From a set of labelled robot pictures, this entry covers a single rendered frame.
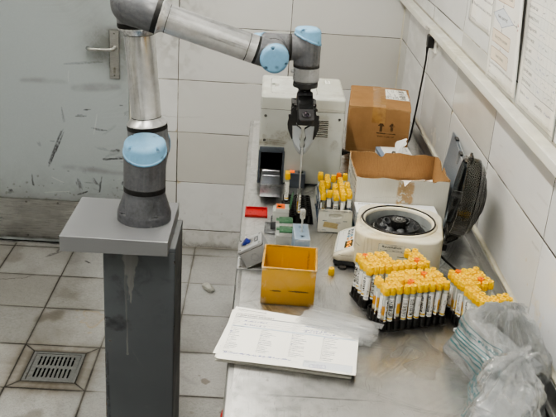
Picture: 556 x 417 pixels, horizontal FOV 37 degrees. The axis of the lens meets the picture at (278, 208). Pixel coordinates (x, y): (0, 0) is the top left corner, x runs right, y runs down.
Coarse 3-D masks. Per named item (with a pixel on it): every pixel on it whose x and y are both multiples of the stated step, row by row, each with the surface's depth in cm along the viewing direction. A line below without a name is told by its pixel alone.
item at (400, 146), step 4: (400, 140) 296; (404, 140) 295; (396, 144) 297; (400, 144) 296; (404, 144) 292; (376, 148) 302; (380, 148) 303; (384, 148) 303; (388, 148) 303; (392, 148) 304; (396, 148) 297; (400, 148) 294; (404, 148) 304; (376, 152) 302; (380, 152) 298; (384, 152) 299; (388, 152) 299; (392, 152) 301; (396, 152) 297; (400, 152) 289; (404, 152) 300; (408, 152) 300
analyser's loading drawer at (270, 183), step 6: (264, 168) 282; (264, 174) 271; (270, 174) 271; (276, 174) 271; (264, 180) 267; (270, 180) 267; (276, 180) 267; (264, 186) 262; (270, 186) 262; (276, 186) 262; (264, 192) 263; (270, 192) 263; (276, 192) 263
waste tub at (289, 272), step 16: (272, 256) 213; (288, 256) 213; (304, 256) 213; (272, 272) 201; (288, 272) 201; (304, 272) 200; (272, 288) 203; (288, 288) 202; (304, 288) 202; (288, 304) 204; (304, 304) 204
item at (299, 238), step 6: (294, 228) 222; (306, 228) 223; (294, 234) 219; (300, 234) 219; (306, 234) 219; (294, 240) 219; (300, 240) 216; (306, 240) 216; (300, 246) 217; (306, 246) 217
